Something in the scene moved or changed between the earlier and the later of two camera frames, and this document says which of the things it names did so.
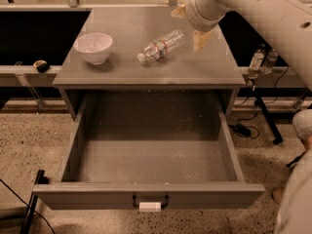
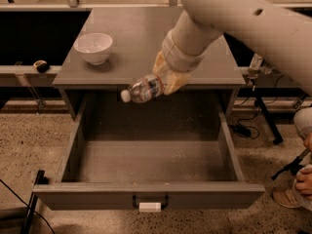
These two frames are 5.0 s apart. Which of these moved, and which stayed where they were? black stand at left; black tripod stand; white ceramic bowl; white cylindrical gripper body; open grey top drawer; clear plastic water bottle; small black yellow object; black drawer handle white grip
Moved: clear plastic water bottle; white cylindrical gripper body
Stayed: black drawer handle white grip; open grey top drawer; small black yellow object; white ceramic bowl; black tripod stand; black stand at left
